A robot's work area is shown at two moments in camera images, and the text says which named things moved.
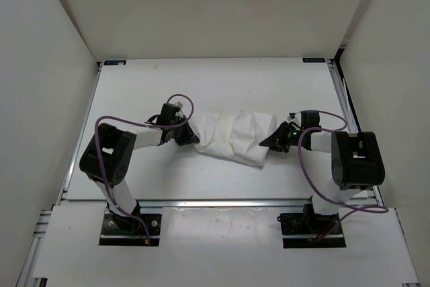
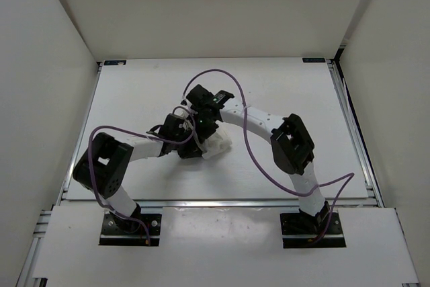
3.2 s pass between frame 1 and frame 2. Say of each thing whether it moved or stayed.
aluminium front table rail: stayed
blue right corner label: stayed
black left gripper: moved
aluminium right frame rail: stayed
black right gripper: moved
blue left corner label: stayed
